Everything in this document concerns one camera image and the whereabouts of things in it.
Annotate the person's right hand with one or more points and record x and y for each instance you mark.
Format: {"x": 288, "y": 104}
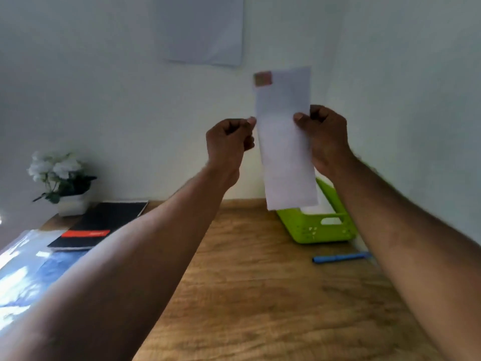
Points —
{"x": 330, "y": 142}

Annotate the person's left hand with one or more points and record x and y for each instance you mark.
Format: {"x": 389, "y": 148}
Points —
{"x": 225, "y": 146}

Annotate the white paper envelope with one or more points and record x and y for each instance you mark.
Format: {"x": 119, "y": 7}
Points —
{"x": 325, "y": 206}
{"x": 285, "y": 154}

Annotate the small postage stamp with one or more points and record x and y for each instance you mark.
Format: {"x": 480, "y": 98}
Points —
{"x": 263, "y": 78}

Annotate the green plastic basket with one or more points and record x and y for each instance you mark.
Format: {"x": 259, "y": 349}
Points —
{"x": 297, "y": 229}

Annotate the person's left forearm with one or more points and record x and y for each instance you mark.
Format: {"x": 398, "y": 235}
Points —
{"x": 112, "y": 278}

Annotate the person's right forearm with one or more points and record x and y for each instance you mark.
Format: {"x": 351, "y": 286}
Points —
{"x": 413, "y": 251}

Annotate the blue pen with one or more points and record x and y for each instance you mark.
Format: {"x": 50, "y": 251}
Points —
{"x": 338, "y": 257}

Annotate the black notebook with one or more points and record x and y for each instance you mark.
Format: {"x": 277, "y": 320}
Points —
{"x": 105, "y": 218}

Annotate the white flower plant in pot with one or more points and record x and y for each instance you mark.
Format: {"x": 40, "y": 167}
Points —
{"x": 73, "y": 206}

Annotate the clear plastic wrapper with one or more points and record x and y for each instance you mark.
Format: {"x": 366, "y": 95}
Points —
{"x": 22, "y": 281}

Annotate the white wall poster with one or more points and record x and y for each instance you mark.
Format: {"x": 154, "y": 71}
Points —
{"x": 199, "y": 30}

